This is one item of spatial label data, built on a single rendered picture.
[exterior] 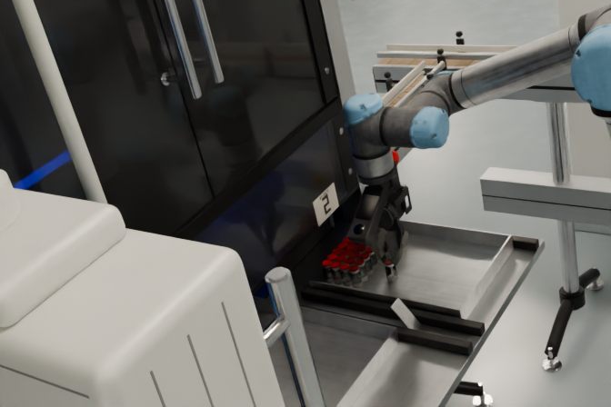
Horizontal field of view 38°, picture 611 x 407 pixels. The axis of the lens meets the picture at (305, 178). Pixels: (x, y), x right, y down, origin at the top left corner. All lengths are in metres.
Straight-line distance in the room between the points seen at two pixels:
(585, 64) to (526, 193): 1.42
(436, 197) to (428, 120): 2.28
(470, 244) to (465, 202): 1.89
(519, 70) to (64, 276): 1.04
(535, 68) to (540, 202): 1.22
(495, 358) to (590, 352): 0.30
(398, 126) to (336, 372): 0.46
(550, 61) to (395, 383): 0.62
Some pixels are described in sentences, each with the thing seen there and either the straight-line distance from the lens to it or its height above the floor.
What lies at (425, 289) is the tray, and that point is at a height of 0.88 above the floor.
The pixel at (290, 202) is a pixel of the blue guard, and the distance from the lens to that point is 1.77.
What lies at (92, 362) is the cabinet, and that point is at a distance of 0.68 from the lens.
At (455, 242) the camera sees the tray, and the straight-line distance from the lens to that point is 1.92.
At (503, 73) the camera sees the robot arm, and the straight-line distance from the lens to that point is 1.63.
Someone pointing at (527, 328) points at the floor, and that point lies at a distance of 3.08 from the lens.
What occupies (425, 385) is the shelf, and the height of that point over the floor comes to 0.88.
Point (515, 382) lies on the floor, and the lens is 2.88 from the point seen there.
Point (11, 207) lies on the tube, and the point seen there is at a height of 1.60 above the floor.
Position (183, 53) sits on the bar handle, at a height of 1.51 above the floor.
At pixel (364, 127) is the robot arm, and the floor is 1.24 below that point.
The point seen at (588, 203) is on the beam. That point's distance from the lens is 2.74.
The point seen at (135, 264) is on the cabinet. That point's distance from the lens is 0.78.
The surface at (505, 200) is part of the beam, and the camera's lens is 2.83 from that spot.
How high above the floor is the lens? 1.93
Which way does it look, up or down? 27 degrees down
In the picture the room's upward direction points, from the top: 14 degrees counter-clockwise
